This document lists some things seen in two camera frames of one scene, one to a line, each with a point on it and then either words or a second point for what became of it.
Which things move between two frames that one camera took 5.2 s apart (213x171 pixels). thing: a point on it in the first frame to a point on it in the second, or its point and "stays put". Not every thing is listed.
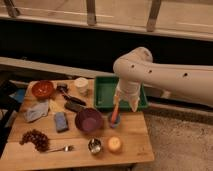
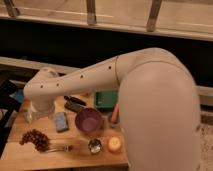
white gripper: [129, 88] to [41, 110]
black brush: [63, 89] stays put
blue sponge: [60, 122] stays put
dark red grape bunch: [40, 140] stays put
